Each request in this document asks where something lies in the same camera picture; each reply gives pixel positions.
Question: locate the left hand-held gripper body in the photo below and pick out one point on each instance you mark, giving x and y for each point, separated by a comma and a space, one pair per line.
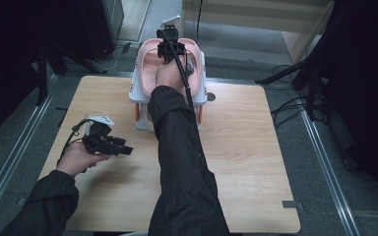
98, 139

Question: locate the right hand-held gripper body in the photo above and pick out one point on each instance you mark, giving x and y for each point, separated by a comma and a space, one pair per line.
169, 49

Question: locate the white storage box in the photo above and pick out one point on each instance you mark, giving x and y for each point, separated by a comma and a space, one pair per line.
136, 95

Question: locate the person's left hand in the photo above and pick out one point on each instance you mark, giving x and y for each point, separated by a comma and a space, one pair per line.
77, 159

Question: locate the grey floor plug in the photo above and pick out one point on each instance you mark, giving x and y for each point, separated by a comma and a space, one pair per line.
128, 47

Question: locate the grey round table grommet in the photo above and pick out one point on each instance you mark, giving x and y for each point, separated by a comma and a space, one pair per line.
211, 96

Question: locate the dark cabinet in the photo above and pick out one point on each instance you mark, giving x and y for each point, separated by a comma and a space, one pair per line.
105, 26

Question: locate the black metal stand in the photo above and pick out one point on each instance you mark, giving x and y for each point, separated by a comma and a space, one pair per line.
310, 82
42, 72

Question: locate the light wooden cabinet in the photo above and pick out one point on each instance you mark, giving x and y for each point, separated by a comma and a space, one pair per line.
259, 16

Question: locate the grey tape marker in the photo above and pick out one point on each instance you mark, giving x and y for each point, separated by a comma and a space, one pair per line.
292, 205

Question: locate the metal floor rail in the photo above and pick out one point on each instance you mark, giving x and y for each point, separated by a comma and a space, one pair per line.
19, 150
328, 170

